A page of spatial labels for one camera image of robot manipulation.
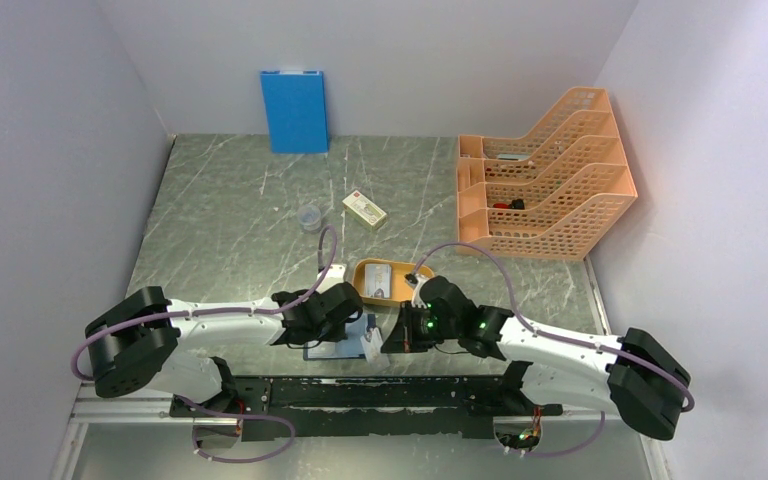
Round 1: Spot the orange mesh file organizer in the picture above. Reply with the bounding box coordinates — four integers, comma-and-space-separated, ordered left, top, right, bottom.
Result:
455, 87, 638, 261

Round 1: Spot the blue rectangular box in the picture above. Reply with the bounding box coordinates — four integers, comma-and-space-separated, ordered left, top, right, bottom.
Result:
259, 70, 329, 154

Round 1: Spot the blue leather card holder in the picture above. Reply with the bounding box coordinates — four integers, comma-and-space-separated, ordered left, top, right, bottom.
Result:
303, 313, 377, 361

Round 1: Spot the orange oval tray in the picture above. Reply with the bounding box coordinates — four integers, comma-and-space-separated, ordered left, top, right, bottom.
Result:
351, 258, 414, 307

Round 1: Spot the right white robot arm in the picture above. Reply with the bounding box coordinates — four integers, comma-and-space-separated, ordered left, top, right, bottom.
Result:
381, 276, 691, 441

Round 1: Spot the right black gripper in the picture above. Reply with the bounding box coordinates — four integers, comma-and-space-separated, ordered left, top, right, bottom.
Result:
381, 300, 461, 354

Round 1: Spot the small clear plastic cup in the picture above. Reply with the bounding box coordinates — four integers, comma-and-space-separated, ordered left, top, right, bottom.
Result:
297, 204, 322, 233

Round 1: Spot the red black item in organizer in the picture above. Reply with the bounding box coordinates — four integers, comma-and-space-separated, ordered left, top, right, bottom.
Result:
492, 198, 526, 210

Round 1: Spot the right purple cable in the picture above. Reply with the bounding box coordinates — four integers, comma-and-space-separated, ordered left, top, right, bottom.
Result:
405, 242, 697, 413

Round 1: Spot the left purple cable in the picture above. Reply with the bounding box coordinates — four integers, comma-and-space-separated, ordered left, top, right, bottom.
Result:
69, 225, 339, 384

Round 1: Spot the stack of grey VIP cards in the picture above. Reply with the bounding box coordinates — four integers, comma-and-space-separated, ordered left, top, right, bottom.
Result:
364, 263, 392, 299

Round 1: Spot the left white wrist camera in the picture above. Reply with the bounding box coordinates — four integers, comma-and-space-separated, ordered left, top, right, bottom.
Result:
323, 264, 346, 288

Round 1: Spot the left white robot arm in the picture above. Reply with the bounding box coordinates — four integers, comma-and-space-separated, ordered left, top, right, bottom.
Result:
80, 282, 363, 416

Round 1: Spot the purple cable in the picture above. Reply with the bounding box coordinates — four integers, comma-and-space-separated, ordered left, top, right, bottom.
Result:
69, 225, 339, 384
405, 242, 697, 413

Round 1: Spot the small green white box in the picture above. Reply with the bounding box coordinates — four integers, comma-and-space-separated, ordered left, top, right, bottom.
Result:
342, 190, 388, 230

